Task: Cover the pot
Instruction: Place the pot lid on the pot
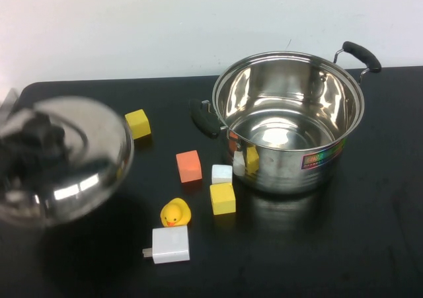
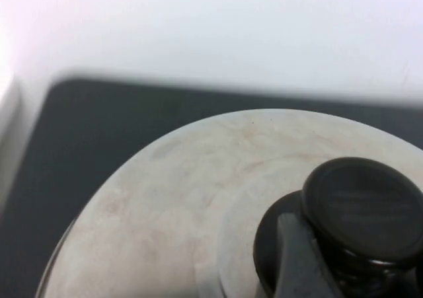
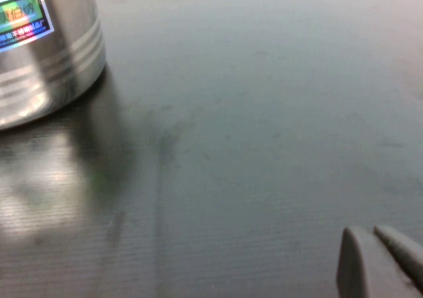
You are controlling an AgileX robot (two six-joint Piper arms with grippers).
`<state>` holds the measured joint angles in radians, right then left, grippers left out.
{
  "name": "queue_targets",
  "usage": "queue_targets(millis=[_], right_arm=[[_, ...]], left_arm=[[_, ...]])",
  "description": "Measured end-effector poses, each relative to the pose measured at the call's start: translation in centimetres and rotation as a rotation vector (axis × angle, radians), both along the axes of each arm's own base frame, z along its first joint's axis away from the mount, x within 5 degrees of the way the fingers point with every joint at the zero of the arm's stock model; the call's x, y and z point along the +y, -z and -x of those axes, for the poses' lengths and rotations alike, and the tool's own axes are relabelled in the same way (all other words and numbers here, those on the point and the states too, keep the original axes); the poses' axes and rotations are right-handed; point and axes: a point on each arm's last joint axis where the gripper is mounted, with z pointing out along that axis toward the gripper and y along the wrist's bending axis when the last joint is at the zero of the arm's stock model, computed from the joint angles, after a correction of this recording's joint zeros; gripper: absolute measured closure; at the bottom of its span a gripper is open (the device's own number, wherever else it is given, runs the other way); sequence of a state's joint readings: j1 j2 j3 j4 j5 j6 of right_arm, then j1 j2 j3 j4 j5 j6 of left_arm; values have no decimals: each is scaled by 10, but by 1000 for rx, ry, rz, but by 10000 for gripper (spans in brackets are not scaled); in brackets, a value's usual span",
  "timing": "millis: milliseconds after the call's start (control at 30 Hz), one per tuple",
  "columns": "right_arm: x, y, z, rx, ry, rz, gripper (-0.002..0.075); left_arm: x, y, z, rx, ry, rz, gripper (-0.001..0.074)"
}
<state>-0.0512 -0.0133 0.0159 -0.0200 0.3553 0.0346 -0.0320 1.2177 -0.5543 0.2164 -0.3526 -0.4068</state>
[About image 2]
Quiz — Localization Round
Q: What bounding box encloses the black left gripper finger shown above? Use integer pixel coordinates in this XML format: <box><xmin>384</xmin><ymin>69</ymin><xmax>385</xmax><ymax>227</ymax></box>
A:
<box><xmin>276</xmin><ymin>211</ymin><xmax>338</xmax><ymax>298</ymax></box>

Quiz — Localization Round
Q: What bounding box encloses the steel pot lid black knob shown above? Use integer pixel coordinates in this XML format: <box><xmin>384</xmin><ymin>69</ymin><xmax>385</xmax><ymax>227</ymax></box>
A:
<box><xmin>34</xmin><ymin>108</ymin><xmax>423</xmax><ymax>298</ymax></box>

